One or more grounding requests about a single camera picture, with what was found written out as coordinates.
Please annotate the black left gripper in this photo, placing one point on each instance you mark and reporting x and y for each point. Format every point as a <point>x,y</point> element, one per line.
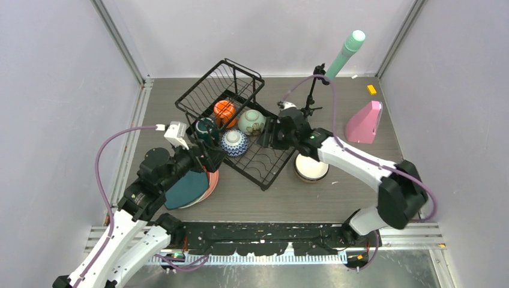
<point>213,156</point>

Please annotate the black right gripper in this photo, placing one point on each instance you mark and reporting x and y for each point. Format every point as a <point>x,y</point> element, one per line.
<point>272,125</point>

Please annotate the light green bowl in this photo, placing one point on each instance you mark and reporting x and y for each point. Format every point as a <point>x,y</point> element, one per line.
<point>251,122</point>

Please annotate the red patterned bowl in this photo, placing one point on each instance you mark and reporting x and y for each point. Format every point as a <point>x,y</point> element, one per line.
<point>235,143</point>

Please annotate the dark green mug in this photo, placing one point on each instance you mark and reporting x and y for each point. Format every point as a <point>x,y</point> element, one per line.
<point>207,130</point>

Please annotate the orange mug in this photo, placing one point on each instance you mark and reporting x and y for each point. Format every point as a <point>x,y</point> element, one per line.
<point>224,111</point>

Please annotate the white blue-rimmed bowl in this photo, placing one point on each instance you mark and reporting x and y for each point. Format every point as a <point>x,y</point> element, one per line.
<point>309,166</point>

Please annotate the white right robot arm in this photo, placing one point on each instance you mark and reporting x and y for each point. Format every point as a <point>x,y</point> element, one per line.
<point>401,193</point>

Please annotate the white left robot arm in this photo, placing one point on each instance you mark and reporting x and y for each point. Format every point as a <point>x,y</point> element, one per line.
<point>111,263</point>

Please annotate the pink round plate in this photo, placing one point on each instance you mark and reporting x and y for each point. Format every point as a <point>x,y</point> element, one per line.
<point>213,181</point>

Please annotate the teal square plate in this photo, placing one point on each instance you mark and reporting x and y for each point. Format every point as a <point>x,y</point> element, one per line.
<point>189,188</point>

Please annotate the brown striped bowl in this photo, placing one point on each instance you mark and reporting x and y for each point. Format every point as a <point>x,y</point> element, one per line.
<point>311,179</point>

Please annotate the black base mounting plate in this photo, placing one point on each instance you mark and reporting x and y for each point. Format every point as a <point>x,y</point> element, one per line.
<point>268,239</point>

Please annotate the black mini tripod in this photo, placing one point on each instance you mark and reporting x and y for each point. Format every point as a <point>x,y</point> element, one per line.
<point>309,110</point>

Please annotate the pink wedge object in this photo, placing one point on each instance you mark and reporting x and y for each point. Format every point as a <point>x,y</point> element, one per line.
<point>363,126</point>

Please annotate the yellow small block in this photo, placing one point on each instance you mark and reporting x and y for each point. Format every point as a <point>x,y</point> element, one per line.
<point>371,89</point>

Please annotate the mint green microphone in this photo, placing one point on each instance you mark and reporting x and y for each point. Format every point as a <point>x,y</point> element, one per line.
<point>351,46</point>

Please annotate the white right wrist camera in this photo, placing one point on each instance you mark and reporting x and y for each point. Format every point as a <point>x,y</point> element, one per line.
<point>283,105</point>

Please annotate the black wire dish rack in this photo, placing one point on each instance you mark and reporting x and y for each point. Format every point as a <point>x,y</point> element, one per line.
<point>224,99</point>

